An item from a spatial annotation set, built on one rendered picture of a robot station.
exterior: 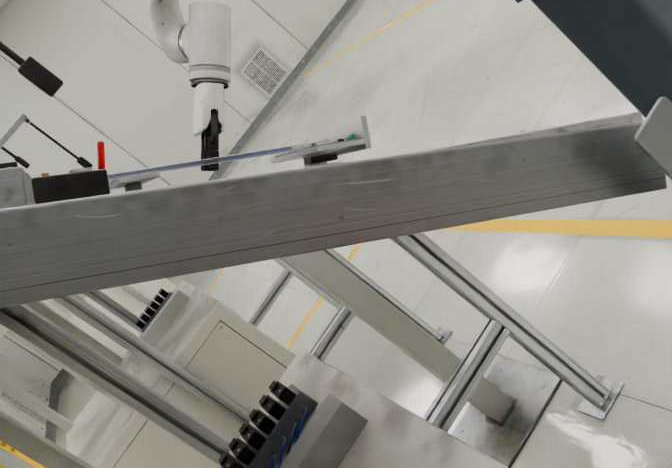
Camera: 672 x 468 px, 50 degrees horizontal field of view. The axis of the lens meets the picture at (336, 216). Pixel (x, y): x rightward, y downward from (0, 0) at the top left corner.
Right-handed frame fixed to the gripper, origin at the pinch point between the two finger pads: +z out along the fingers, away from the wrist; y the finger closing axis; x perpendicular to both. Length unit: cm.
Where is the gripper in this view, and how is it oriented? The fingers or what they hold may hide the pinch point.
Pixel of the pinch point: (209, 160)
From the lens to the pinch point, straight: 148.1
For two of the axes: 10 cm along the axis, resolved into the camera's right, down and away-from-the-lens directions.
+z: 0.0, 10.0, 0.1
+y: 3.5, 0.1, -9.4
